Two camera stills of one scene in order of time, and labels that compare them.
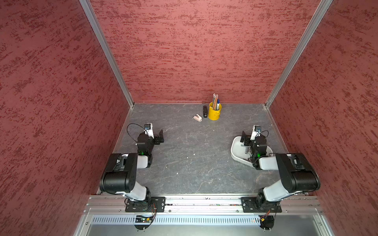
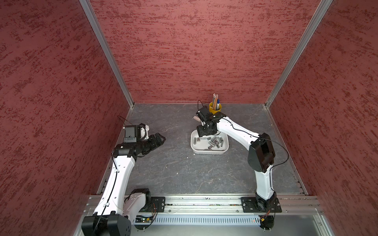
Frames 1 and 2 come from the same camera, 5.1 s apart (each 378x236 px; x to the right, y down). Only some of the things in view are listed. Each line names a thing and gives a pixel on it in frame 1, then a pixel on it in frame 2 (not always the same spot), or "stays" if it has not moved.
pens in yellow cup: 216,102 stays
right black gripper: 246,137 → 201,132
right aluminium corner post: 323,7 stays
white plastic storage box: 237,152 → 211,144
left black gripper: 156,138 stays
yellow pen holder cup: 213,115 stays
